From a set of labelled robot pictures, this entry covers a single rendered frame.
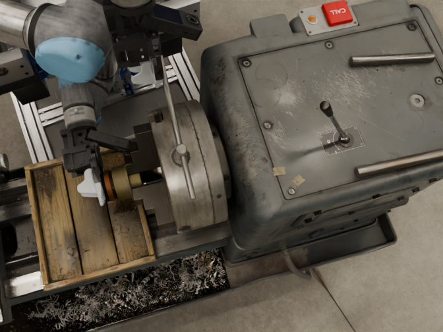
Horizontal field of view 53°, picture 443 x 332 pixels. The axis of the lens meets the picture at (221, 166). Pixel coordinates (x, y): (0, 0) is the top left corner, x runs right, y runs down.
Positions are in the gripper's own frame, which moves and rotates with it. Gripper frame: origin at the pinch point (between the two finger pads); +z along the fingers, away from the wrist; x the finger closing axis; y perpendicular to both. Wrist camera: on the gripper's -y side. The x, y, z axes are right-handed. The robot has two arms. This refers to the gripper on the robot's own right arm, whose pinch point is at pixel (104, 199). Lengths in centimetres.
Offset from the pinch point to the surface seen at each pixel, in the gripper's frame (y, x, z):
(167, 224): -13.5, 1.8, 10.0
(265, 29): -46, 17, -27
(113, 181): -3.2, 3.2, -2.9
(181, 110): -22.5, 12.5, -12.9
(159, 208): -12.5, 2.4, 6.0
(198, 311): -17, -108, 29
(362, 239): -81, -54, 21
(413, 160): -67, 19, 13
